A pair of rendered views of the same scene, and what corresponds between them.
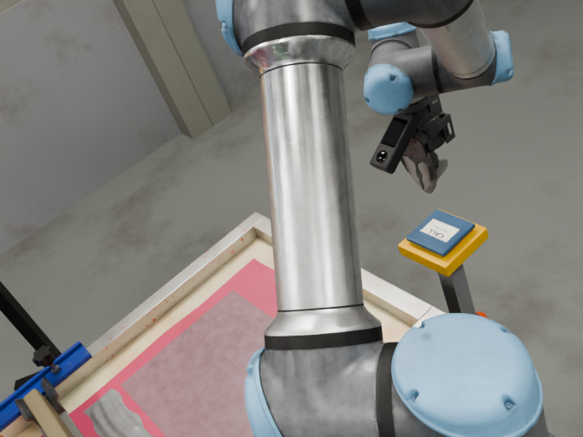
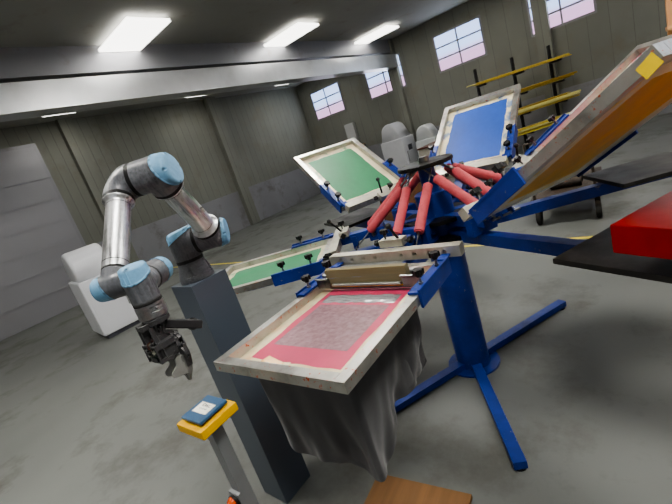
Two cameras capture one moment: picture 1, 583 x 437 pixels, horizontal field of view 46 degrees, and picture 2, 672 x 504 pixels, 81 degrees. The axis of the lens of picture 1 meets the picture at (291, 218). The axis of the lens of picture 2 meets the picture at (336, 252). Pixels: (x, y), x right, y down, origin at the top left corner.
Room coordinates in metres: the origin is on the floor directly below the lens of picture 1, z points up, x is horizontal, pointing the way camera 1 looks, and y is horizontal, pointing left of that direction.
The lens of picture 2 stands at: (2.18, -0.22, 1.57)
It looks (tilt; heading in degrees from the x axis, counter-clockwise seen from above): 15 degrees down; 156
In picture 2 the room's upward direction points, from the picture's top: 18 degrees counter-clockwise
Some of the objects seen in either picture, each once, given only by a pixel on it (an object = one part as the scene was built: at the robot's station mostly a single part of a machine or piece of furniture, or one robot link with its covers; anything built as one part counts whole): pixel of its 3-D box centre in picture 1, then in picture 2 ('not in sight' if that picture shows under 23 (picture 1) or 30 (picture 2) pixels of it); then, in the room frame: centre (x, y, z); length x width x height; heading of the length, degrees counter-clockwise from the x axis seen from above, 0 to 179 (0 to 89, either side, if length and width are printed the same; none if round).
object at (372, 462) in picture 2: not in sight; (314, 415); (1.02, 0.04, 0.74); 0.45 x 0.03 x 0.43; 26
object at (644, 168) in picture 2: not in sight; (561, 197); (0.82, 1.80, 0.91); 1.34 x 0.41 x 0.08; 56
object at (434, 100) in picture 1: (419, 121); (161, 337); (1.04, -0.28, 1.22); 0.09 x 0.08 x 0.12; 115
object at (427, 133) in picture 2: not in sight; (431, 145); (-6.82, 7.76, 0.63); 0.64 x 0.55 x 1.27; 23
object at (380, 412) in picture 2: not in sight; (397, 378); (1.10, 0.34, 0.74); 0.46 x 0.04 x 0.42; 116
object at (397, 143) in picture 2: not in sight; (399, 149); (-7.69, 7.31, 0.79); 0.81 x 0.72 x 1.58; 23
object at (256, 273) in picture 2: not in sight; (288, 249); (-0.07, 0.50, 1.05); 1.08 x 0.61 x 0.23; 56
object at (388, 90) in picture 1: (400, 76); (149, 274); (0.94, -0.24, 1.38); 0.11 x 0.11 x 0.08; 63
